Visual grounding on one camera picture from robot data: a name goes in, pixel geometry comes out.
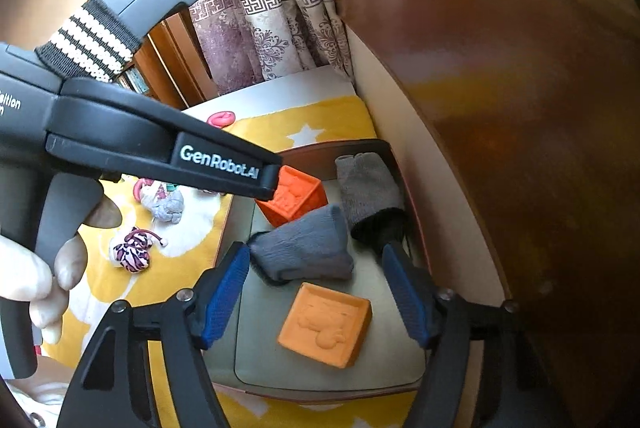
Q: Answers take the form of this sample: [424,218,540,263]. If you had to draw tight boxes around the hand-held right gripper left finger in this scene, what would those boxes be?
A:
[57,244,251,428]

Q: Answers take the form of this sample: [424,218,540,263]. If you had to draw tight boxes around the flat orange square block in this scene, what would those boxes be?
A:
[277,282,374,369]

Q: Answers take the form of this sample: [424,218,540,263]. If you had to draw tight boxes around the pink black zebra sock ball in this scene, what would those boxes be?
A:
[111,227,169,273]

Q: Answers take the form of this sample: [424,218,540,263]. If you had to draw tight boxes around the patterned purple curtain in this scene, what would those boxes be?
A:
[165,0,357,100]

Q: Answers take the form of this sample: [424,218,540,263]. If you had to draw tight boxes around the dark grey sock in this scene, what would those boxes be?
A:
[335,152,407,245]

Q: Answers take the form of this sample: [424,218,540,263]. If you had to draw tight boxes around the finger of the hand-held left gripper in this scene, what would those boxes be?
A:
[252,162,284,201]

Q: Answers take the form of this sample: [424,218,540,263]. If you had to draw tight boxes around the grey plush toy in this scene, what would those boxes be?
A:
[136,177,184,224]

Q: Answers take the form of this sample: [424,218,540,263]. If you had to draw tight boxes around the person's left hand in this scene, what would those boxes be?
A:
[0,195,121,344]

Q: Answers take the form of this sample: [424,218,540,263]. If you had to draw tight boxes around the orange cube block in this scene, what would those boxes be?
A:
[255,165,328,229]

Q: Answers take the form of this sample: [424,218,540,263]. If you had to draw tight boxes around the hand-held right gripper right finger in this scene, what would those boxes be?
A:
[382,243,561,428]

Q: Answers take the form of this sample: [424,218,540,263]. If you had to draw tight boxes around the striped knit cover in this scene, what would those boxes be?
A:
[35,0,144,82]

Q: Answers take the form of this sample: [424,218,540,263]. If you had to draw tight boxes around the shallow cardboard box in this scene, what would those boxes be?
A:
[202,139,436,405]

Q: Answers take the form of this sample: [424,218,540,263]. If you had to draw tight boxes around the brown wooden panel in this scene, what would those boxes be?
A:
[325,0,640,428]

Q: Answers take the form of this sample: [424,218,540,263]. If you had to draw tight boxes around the yellow and white blanket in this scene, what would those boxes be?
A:
[40,94,381,428]

